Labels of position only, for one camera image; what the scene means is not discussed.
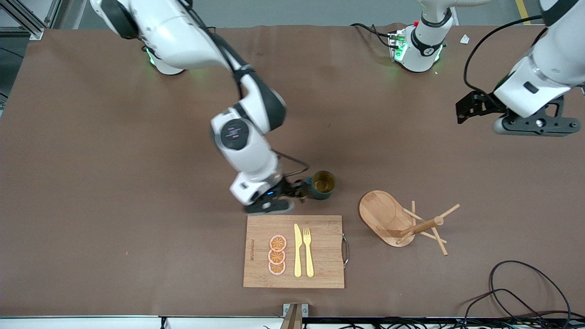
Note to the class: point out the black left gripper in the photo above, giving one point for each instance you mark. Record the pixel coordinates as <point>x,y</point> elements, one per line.
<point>475,105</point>

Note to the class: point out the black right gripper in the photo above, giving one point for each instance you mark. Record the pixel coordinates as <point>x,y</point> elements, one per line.
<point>289,187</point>

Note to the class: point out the dark green cup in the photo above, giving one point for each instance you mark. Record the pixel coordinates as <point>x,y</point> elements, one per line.
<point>323,185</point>

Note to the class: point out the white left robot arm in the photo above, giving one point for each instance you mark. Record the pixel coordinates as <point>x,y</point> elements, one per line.
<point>539,77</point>

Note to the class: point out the wooden cup rack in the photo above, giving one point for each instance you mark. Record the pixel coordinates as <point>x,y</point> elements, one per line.
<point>379,212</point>

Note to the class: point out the orange slice toy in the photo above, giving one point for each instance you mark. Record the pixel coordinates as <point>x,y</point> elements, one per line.
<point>278,242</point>
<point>277,268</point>

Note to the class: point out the yellow plastic knife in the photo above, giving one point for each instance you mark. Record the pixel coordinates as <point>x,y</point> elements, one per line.
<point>298,256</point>

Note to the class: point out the wooden cutting board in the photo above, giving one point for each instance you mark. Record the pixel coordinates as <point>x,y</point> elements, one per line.
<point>324,256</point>

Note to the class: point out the small white paper scrap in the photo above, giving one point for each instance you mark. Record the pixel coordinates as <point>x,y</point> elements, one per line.
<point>465,39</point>

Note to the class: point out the yellow plastic fork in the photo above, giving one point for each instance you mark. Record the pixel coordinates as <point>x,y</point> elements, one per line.
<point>309,260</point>

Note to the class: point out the brown table cover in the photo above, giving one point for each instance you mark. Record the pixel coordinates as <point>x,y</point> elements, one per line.
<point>91,183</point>

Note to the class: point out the metal table edge bracket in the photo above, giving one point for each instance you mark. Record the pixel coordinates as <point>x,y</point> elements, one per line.
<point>295,317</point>

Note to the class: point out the white table edge rail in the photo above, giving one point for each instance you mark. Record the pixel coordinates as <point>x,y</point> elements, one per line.
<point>91,323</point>

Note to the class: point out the aluminium frame profile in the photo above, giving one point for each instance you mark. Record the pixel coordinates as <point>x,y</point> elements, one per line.
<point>27,23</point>

